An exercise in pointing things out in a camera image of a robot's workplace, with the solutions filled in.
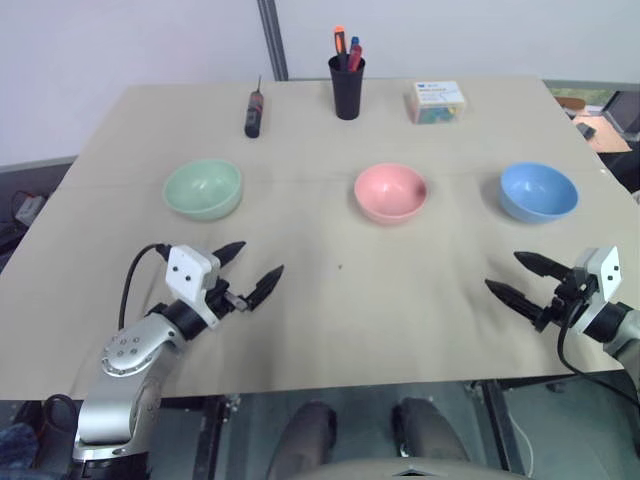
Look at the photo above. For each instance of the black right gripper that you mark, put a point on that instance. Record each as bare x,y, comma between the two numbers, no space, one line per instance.
567,300

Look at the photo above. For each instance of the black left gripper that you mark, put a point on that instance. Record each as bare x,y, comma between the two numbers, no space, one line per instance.
222,298

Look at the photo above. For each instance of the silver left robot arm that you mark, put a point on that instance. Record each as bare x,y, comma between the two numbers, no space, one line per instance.
125,350

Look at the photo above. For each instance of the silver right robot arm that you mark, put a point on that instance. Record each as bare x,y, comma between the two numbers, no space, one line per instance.
622,335

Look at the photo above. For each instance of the blue bowl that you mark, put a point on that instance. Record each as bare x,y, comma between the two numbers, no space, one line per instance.
537,195

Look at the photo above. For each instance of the green bowl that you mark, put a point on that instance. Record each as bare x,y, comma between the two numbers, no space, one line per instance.
202,192

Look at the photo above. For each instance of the beige table cloth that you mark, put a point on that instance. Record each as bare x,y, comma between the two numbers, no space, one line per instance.
350,280

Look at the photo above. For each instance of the metal table leg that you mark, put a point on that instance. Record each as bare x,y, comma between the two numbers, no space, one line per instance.
505,430

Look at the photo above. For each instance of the black screwdriver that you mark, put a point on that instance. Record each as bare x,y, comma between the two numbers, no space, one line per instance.
253,117

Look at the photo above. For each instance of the red bowl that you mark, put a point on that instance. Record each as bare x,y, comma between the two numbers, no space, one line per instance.
390,195

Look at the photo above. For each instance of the brown desk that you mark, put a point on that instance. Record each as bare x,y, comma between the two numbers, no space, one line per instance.
600,135

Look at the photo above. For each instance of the dark rounded shape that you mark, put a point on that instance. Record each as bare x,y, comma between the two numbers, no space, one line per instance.
305,440

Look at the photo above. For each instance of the dark monitor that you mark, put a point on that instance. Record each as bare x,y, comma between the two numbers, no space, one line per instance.
622,110

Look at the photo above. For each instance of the black pen cup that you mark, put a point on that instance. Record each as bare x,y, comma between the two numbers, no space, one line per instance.
346,95

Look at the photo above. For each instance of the clear box of coloured clips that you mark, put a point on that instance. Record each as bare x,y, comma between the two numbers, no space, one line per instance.
435,102

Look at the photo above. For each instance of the grey power adapter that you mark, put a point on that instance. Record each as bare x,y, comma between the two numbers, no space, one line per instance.
30,207

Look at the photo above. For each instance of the grey rounded robot body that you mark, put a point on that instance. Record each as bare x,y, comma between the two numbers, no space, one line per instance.
400,471

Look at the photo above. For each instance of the red pen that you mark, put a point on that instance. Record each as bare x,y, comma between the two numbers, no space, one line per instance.
355,56

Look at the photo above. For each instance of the orange marker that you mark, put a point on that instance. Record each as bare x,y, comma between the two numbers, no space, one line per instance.
340,42

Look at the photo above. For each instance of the blue pen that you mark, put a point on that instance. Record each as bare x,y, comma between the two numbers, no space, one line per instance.
355,41

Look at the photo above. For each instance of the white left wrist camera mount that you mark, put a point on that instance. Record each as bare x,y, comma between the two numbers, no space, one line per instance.
187,270

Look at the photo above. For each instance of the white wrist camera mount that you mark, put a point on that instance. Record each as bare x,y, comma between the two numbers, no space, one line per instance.
187,270
610,272

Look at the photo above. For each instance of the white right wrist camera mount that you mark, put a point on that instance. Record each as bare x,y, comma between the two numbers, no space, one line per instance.
610,272

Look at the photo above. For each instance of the grey vertical post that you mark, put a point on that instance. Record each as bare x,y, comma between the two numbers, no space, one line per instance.
274,40

